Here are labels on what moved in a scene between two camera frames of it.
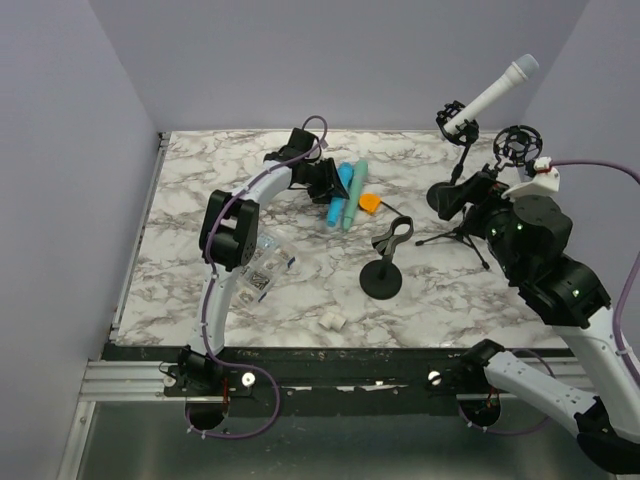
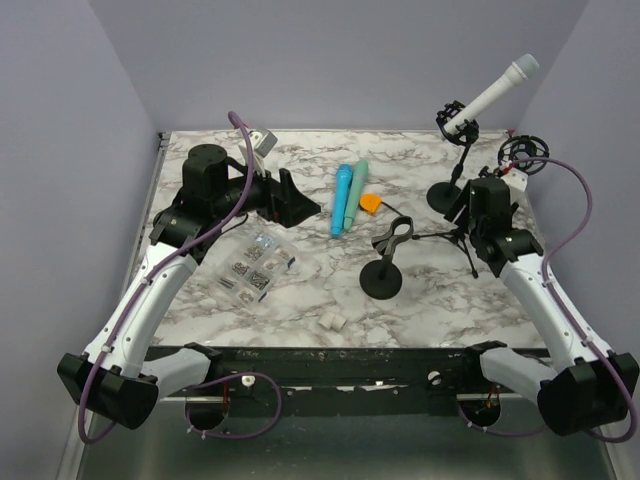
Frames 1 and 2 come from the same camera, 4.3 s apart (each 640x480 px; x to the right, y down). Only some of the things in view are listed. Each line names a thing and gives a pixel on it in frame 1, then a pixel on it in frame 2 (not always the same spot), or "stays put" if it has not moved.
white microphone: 518,71 stays put
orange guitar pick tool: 369,202 stays put
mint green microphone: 357,179 stays put
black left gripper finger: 335,191 -> 297,208
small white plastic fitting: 334,321 stays put
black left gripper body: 314,177 -> 262,199
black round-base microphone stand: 381,279 stays put
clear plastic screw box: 272,260 stays put
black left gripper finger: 333,176 -> 288,185
